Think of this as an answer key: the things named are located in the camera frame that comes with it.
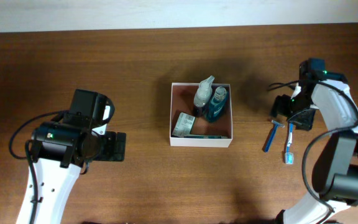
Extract blue disposable razor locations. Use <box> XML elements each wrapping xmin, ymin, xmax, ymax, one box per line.
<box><xmin>264</xmin><ymin>120</ymin><xmax>285</xmax><ymax>152</ymax></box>

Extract blue white toothbrush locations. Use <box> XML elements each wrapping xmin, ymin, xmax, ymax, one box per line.
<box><xmin>284</xmin><ymin>123</ymin><xmax>294</xmax><ymax>165</ymax></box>

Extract teal Listerine mouthwash bottle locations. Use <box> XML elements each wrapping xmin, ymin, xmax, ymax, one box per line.
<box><xmin>205</xmin><ymin>86</ymin><xmax>227</xmax><ymax>123</ymax></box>

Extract green white Dettol soap box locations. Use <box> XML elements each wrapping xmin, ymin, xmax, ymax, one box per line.
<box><xmin>172</xmin><ymin>113</ymin><xmax>196</xmax><ymax>138</ymax></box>

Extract teal Colgate toothpaste tube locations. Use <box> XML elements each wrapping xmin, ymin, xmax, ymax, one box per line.
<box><xmin>184</xmin><ymin>134</ymin><xmax>228</xmax><ymax>139</ymax></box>

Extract clear spray bottle dark liquid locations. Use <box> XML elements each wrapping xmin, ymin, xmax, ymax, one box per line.
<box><xmin>193</xmin><ymin>75</ymin><xmax>215</xmax><ymax>117</ymax></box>

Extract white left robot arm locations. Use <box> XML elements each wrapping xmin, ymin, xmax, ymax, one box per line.
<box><xmin>16</xmin><ymin>89</ymin><xmax>126</xmax><ymax>223</ymax></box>

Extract white box pink interior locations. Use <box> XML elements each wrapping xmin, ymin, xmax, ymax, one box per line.
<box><xmin>169</xmin><ymin>83</ymin><xmax>234</xmax><ymax>147</ymax></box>

